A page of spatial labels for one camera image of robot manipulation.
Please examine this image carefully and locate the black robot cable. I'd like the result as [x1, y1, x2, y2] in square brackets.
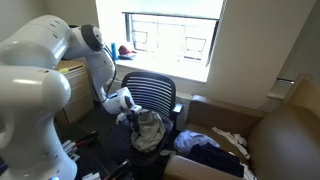
[103, 45, 118, 101]

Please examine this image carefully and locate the red cap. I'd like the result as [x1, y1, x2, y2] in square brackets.
[117, 45, 138, 57]

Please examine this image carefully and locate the light blue cloth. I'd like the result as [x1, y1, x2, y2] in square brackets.
[173, 129, 221, 156]

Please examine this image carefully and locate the brown leather couch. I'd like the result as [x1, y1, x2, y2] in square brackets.
[163, 74, 320, 180]

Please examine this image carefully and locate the black mesh office chair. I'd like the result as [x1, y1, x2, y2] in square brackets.
[108, 71, 185, 168]

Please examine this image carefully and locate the dark blue folded item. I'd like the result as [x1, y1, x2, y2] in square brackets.
[117, 53, 137, 61]

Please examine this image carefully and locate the dark navy cloth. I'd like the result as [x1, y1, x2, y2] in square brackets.
[185, 142, 245, 179]

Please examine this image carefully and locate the red handled tool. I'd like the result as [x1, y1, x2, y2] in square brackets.
[74, 131, 99, 148]

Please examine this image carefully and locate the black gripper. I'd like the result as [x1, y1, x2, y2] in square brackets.
[125, 98, 143, 134]

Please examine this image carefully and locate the white markers bundle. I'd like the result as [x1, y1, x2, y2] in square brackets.
[61, 139, 81, 163]

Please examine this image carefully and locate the grey cloth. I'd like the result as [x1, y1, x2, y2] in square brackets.
[130, 109, 167, 154]

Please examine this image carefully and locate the blue water bottle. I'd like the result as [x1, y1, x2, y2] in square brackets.
[110, 42, 120, 62]

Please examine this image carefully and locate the beige drawer cabinet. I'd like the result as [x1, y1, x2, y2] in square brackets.
[53, 59, 95, 127]

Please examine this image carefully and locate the white crumpled cloth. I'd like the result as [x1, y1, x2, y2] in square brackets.
[211, 126, 251, 161]

